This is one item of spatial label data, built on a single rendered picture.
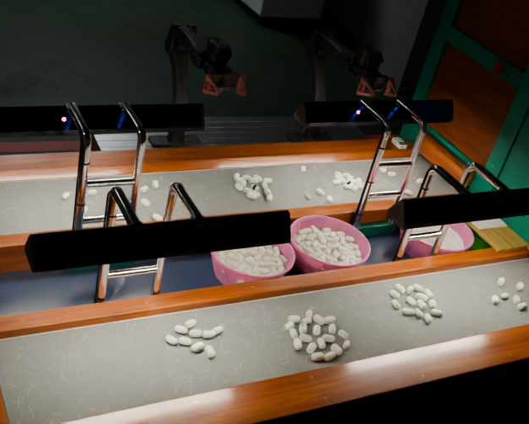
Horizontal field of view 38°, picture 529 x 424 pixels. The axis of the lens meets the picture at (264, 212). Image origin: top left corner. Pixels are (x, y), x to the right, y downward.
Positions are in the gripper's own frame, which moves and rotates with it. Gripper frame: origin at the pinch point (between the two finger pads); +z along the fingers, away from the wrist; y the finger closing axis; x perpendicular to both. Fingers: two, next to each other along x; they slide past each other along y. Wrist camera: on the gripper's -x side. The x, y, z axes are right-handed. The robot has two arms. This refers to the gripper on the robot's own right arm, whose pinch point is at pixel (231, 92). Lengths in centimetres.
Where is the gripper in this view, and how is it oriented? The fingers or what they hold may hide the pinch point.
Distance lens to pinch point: 249.4
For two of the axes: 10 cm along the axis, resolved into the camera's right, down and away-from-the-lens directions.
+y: 8.9, -0.6, 4.5
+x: -2.2, 8.1, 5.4
